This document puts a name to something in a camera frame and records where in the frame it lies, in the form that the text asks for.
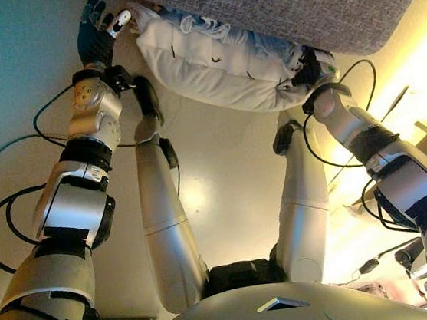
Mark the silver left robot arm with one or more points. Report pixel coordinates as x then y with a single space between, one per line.
72 211

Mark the grey robot torso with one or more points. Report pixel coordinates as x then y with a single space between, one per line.
235 319

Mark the white fringed cushion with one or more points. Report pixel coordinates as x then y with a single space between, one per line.
212 79

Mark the silver robot leg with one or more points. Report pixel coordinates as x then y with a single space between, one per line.
303 204
167 231

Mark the silver right robot leg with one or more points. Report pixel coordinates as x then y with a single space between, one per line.
303 204

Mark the silver left robot leg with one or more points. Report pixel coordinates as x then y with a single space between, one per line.
167 231

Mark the grey fabric armchair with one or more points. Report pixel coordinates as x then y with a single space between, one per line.
315 1

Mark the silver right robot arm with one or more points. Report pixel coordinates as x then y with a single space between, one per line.
413 183

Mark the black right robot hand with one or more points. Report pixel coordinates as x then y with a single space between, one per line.
315 69

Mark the black power adapter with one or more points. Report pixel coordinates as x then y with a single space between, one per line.
369 266

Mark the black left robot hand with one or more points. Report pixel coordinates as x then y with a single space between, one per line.
94 46

